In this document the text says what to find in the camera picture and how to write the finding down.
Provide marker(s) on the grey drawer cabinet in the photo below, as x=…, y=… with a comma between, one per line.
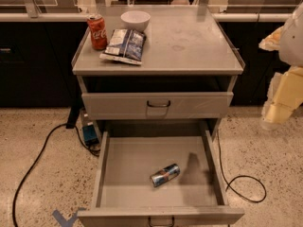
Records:
x=185, y=52

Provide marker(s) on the white bowl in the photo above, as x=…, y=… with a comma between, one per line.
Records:
x=135, y=19

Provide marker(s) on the blue white chip bag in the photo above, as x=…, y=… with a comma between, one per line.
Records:
x=126, y=45

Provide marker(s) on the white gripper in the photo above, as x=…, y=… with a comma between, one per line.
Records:
x=293, y=44

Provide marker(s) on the blue power adapter box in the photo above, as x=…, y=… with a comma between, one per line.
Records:
x=89, y=135

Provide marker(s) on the open middle drawer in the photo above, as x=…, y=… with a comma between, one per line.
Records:
x=124, y=195

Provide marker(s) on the blue silver redbull can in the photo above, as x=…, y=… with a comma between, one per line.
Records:
x=165, y=175

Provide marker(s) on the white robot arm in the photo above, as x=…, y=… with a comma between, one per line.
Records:
x=285, y=93

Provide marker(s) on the closed top drawer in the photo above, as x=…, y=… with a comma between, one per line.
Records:
x=111, y=106

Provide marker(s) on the red coca-cola can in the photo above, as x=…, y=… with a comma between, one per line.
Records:
x=96, y=24

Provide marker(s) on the blue tape mark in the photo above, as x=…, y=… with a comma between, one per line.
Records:
x=71, y=221

